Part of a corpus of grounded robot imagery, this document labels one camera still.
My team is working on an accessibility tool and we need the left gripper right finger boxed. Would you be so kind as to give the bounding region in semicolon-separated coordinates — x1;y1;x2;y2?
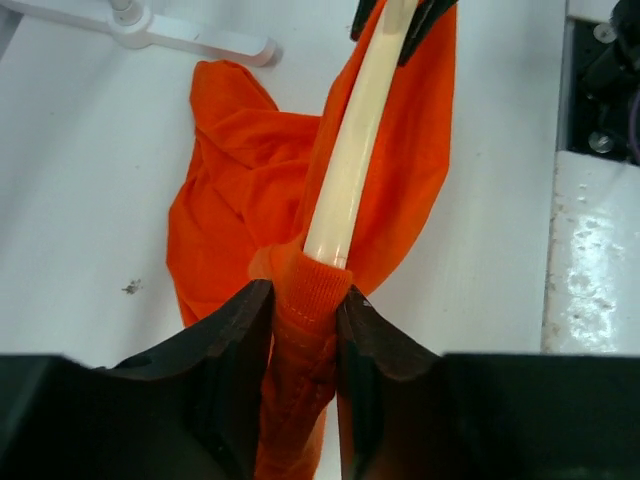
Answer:
336;288;447;479

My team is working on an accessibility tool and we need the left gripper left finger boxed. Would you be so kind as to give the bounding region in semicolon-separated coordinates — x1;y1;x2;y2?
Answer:
94;280;274;479

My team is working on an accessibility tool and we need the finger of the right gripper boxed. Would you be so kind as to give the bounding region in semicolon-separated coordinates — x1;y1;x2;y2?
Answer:
350;0;385;41
397;0;458;66

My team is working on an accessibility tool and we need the orange t shirt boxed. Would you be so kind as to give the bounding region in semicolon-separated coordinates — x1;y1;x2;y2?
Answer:
167;5;457;479

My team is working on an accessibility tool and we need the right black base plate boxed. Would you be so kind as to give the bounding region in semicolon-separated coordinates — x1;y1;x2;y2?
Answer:
566;1;639;166

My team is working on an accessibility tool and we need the silver white clothes rack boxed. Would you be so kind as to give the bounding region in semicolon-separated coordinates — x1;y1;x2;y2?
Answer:
1;0;276;67

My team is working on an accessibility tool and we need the wooden hanger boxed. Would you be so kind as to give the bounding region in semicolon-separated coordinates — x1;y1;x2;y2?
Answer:
303;1;418;269

